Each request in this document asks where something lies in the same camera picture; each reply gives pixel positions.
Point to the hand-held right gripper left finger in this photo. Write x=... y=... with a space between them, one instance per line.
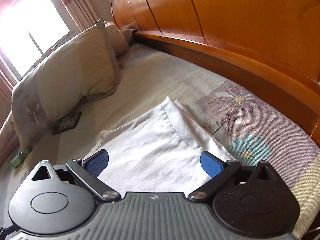
x=97 y=162

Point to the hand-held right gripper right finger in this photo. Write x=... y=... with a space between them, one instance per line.
x=211 y=163

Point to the white t-shirt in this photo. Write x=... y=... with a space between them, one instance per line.
x=160 y=150

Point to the black panda print phone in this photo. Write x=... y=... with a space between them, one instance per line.
x=67 y=122

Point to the green glass bottle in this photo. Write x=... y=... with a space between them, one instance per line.
x=21 y=157

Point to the floral patchwork pillow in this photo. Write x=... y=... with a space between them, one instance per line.
x=62 y=80

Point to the folded pink floral quilt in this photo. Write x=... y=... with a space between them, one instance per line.
x=6 y=140

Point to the pink checked curtain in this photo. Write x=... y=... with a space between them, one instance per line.
x=77 y=2
x=5 y=85

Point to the wooden headboard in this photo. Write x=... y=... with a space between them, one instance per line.
x=225 y=30

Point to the window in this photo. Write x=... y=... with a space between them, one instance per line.
x=30 y=25

